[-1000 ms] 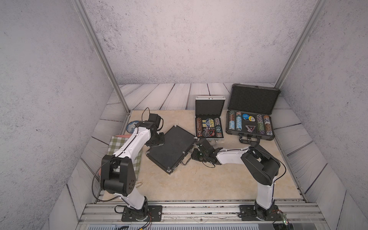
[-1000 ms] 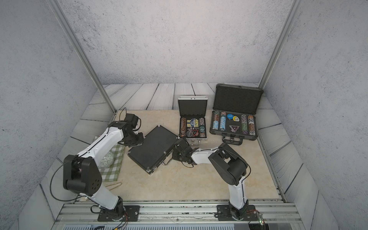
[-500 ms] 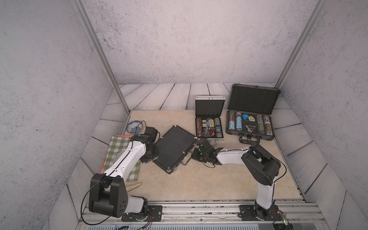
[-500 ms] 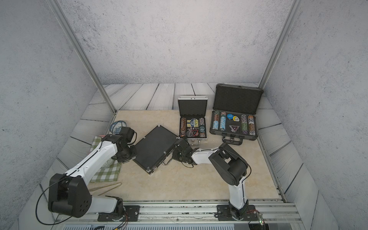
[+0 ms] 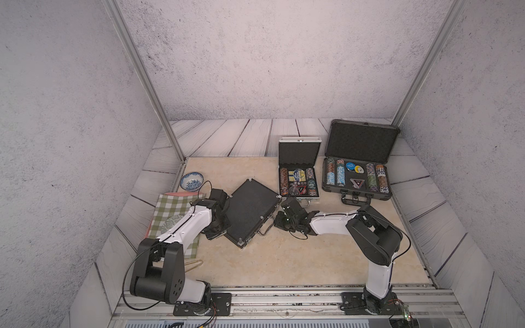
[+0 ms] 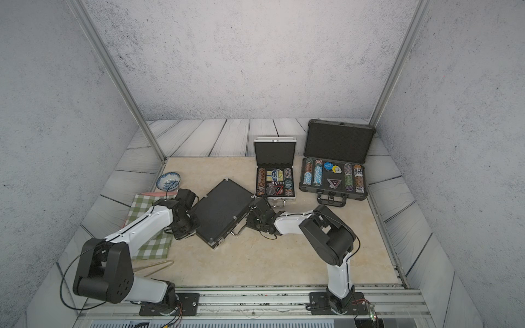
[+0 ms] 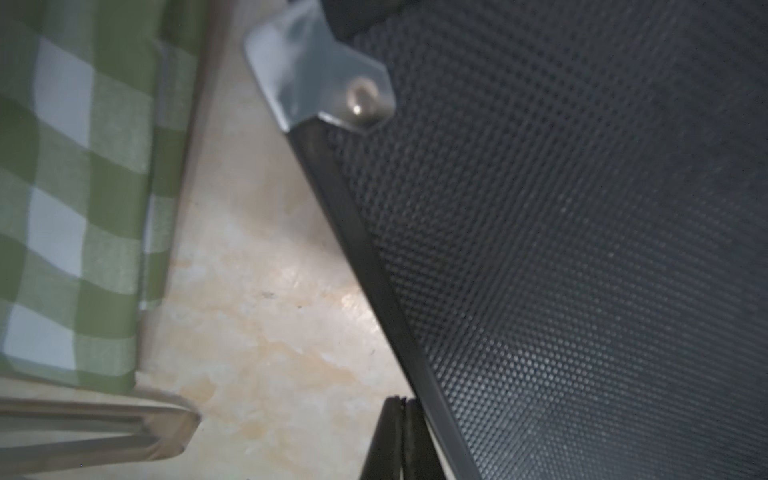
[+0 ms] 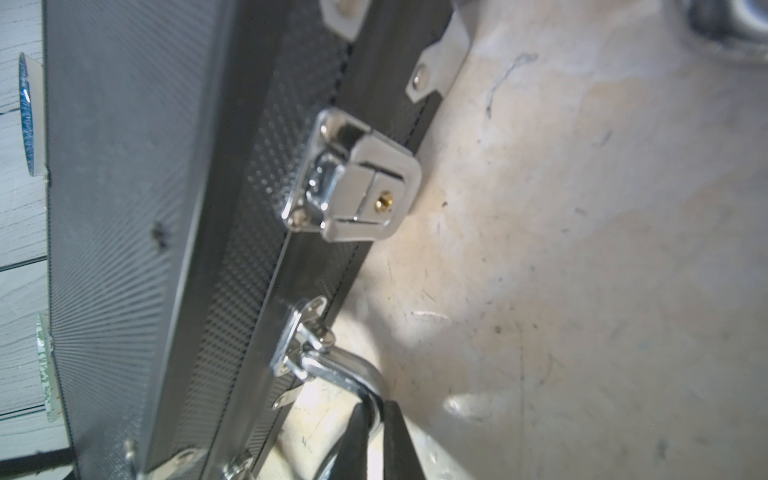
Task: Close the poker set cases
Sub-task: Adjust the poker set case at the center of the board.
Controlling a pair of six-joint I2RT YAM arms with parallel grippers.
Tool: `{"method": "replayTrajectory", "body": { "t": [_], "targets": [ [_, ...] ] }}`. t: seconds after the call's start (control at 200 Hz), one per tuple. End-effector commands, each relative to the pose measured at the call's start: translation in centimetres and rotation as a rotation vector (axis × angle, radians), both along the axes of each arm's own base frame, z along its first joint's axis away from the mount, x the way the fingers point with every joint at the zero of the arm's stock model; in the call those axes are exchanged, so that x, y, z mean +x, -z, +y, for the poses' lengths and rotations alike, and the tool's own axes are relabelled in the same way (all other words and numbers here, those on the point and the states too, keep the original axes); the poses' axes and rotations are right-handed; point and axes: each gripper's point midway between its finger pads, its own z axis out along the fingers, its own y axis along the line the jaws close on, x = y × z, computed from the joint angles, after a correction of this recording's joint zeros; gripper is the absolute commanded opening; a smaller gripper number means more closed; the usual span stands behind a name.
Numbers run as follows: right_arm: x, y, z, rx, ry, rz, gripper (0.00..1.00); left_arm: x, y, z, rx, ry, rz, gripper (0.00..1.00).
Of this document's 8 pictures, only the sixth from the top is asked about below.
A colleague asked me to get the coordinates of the small silver poker case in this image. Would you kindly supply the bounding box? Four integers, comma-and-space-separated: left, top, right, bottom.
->
254, 137, 297, 208

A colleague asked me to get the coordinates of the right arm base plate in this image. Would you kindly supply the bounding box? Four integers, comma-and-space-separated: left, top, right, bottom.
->
305, 291, 369, 316

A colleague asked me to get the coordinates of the black carbon poker case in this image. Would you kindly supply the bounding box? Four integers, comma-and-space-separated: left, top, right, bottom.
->
189, 179, 254, 249

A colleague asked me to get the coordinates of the green checked cloth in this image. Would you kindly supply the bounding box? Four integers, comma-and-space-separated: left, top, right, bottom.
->
124, 194, 174, 260

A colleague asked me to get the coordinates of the pink cutting board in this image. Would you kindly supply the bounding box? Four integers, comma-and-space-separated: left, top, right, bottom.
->
141, 191, 178, 198

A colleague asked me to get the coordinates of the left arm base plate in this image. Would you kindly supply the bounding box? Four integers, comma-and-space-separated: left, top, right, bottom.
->
139, 292, 200, 317

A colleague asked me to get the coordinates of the large black poker case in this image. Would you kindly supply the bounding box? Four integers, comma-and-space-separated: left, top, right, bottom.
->
299, 119, 375, 208

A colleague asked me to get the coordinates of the blue floral ceramic bowl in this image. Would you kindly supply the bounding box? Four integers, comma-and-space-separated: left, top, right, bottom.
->
156, 172, 181, 193

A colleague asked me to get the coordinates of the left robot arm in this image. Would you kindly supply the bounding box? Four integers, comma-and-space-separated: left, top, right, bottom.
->
72, 189, 199, 308

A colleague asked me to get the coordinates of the yellow blind button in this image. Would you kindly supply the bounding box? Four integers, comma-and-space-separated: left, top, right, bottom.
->
332, 165, 343, 174

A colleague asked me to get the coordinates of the triangular all-in button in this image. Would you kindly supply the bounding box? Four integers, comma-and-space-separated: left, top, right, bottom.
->
327, 178, 342, 189

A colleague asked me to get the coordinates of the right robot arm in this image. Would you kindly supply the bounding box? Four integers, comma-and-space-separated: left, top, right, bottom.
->
247, 198, 358, 306

